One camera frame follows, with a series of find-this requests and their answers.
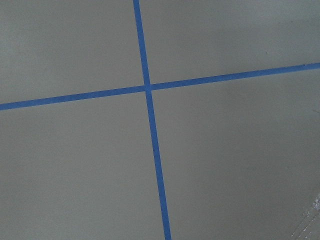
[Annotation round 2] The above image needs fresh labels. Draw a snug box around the crossing blue tape strip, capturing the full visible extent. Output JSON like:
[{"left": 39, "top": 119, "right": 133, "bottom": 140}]
[{"left": 0, "top": 62, "right": 320, "bottom": 111}]

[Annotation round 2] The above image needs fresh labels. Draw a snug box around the long blue tape strip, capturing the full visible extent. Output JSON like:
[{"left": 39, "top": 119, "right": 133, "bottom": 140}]
[{"left": 133, "top": 0, "right": 172, "bottom": 240}]

